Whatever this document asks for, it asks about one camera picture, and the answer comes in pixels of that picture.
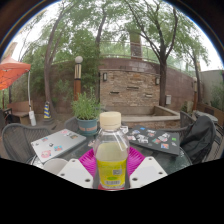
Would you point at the black backpack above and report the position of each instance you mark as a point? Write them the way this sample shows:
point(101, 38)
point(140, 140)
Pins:
point(200, 136)

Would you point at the potted green plant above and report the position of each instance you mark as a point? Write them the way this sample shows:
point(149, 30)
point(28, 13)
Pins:
point(86, 110)

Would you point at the wooden bench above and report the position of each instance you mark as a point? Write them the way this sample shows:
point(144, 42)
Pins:
point(20, 111)

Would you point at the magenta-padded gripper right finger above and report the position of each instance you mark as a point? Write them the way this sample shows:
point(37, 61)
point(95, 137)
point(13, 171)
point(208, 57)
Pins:
point(148, 170)

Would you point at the grey wicker chair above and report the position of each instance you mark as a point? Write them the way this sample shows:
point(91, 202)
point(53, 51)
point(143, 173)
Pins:
point(18, 140)
point(71, 124)
point(218, 143)

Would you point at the lamp post with white globe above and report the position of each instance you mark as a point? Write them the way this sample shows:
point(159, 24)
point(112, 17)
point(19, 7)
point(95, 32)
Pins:
point(78, 76)

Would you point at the silver laptop with stickers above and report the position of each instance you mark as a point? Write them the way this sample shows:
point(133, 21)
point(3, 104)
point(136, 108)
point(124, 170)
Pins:
point(58, 145)

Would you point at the white sticker sheet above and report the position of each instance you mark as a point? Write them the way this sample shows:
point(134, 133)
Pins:
point(124, 129)

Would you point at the clear bottle with yellow label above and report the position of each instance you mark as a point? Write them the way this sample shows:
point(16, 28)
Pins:
point(111, 160)

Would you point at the blue and yellow striped cone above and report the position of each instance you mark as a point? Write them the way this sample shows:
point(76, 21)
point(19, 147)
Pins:
point(47, 111)

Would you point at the orange patio umbrella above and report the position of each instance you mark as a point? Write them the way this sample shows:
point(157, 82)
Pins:
point(13, 71)

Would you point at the white umbrella pole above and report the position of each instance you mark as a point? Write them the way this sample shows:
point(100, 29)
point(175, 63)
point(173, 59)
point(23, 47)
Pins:
point(32, 118)

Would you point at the grey wall box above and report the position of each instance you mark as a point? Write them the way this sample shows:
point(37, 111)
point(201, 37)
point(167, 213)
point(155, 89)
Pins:
point(168, 99)

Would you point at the white ceramic mug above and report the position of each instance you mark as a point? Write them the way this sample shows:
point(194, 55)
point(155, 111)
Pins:
point(55, 165)

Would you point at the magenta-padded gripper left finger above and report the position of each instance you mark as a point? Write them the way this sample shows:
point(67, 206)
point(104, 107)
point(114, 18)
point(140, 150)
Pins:
point(76, 171)

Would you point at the wall lamp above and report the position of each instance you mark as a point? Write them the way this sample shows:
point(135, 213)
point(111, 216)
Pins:
point(105, 76)
point(157, 81)

